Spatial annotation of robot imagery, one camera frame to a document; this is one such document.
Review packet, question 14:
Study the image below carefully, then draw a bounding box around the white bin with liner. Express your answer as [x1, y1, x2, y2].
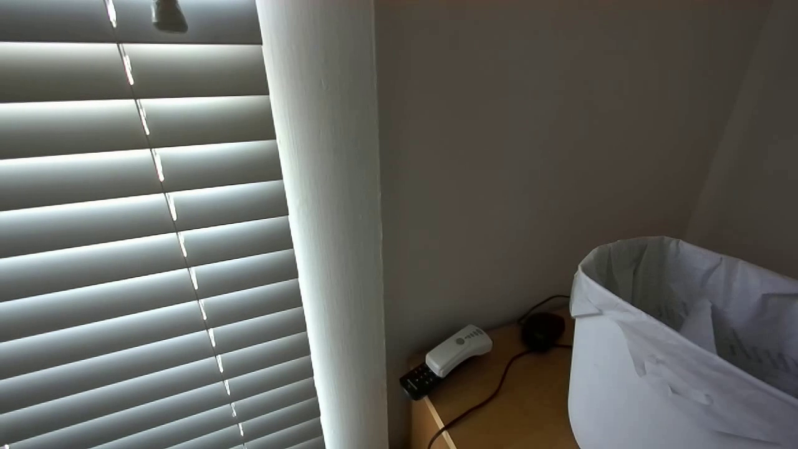
[566, 235, 798, 449]

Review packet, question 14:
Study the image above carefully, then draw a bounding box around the white handheld device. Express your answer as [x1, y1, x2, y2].
[424, 322, 497, 379]

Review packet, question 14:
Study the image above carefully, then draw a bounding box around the black remote control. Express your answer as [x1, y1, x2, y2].
[400, 364, 445, 402]

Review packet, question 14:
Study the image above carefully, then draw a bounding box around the black round puck device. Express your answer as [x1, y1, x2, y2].
[520, 312, 568, 355]

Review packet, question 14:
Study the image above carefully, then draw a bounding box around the white slatted window blind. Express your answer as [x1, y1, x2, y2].
[0, 0, 330, 449]

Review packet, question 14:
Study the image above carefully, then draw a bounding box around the dark blind wand knob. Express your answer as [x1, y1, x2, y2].
[150, 0, 189, 34]

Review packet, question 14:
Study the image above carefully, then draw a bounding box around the black cable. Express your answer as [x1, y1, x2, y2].
[428, 293, 575, 449]

